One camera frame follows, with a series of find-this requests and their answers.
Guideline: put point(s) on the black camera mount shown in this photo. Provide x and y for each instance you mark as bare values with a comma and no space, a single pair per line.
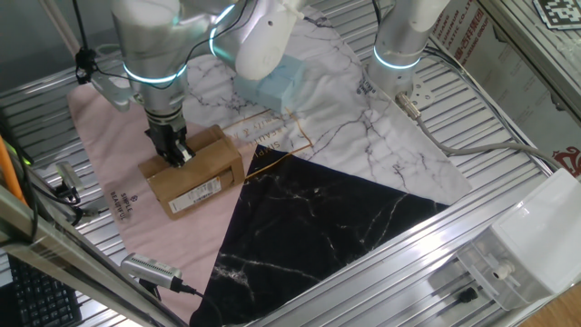
68,193

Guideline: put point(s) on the black table plug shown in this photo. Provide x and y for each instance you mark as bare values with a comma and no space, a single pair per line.
467,295

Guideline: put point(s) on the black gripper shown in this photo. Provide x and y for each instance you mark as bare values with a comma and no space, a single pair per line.
165,141

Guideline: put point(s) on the silver metal pole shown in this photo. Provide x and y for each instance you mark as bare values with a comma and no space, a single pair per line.
59,25

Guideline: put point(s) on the brown cardboard box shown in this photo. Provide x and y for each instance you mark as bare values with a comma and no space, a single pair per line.
204,168

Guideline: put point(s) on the marble pattern tablecloth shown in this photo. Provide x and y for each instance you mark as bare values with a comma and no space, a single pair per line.
345,136

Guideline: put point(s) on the orange pole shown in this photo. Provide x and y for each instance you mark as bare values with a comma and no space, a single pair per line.
6,168

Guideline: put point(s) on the black keyboard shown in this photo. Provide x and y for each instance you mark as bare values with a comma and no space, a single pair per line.
41,300

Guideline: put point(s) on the small silver camera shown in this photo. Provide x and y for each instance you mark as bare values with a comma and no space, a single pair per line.
69,175

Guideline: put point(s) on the black pole clamp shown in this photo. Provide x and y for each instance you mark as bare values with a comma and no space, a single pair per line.
82,77

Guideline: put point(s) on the white plastic enclosure box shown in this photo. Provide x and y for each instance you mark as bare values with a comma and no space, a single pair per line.
535,240

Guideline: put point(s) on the black white marker board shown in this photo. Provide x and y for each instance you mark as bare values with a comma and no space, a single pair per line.
558,13

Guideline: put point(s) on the silver depth camera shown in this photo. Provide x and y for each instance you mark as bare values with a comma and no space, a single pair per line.
150,270

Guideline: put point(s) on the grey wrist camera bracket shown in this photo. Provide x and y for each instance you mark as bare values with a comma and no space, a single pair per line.
113,93

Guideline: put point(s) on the printed cardboard panel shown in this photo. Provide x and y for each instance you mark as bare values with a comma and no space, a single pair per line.
513,82

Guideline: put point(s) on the light blue gift box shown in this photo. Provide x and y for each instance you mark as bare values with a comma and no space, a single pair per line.
277,86

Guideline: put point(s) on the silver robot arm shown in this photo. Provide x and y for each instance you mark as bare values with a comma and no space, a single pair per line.
150,50

